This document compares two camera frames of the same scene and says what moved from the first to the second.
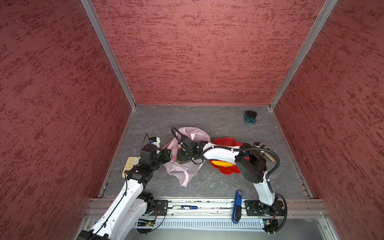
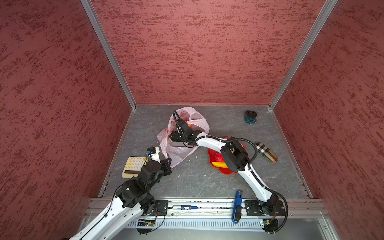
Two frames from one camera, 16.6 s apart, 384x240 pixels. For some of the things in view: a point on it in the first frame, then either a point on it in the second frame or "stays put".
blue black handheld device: [237, 210] stays put
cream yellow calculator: [131, 161] stays put
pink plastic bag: [185, 171] → [197, 121]
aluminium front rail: [213, 208] stays put
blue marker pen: [184, 207] stays put
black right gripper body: [185, 155] → [178, 136]
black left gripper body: [161, 158] → [165, 168]
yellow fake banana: [222, 164] stays put
